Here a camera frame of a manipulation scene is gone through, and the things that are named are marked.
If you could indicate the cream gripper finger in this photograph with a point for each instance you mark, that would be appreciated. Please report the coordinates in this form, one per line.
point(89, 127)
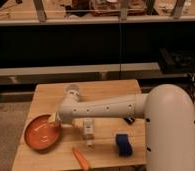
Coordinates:
point(52, 121)

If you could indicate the orange ceramic bowl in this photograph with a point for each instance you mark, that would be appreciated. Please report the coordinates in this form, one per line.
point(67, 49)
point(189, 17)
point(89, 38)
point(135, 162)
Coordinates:
point(40, 134)

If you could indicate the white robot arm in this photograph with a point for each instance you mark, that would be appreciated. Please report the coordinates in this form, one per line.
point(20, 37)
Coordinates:
point(169, 115)

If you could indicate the white tube bottle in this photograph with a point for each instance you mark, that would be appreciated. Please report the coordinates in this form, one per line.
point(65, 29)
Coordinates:
point(88, 131)

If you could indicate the orange plastic carrot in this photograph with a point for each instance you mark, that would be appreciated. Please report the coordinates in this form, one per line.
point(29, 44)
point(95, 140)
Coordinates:
point(84, 164)

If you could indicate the blue sponge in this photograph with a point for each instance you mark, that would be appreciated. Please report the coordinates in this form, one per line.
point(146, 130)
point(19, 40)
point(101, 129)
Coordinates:
point(124, 147)

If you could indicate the grey metal shelf rail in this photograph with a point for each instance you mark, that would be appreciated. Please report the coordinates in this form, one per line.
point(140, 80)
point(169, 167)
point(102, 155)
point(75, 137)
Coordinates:
point(78, 69)

